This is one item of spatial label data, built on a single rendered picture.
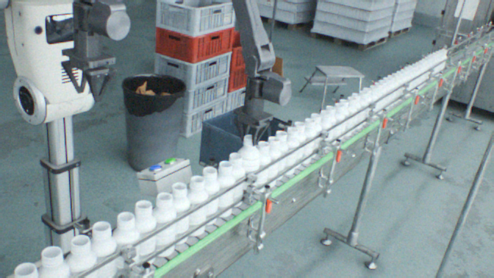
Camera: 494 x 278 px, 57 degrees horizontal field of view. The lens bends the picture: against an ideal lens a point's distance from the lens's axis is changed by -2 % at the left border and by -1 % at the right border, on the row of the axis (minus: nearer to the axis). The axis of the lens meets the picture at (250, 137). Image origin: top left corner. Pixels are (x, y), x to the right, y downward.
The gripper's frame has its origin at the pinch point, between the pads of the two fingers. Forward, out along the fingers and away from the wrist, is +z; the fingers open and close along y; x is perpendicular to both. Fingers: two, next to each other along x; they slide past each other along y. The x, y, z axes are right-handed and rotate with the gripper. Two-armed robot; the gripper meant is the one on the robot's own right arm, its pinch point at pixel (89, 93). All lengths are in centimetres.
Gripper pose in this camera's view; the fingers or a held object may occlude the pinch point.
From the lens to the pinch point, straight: 105.9
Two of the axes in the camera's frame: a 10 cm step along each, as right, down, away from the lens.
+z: -1.3, 8.9, 4.3
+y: 8.0, 3.5, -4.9
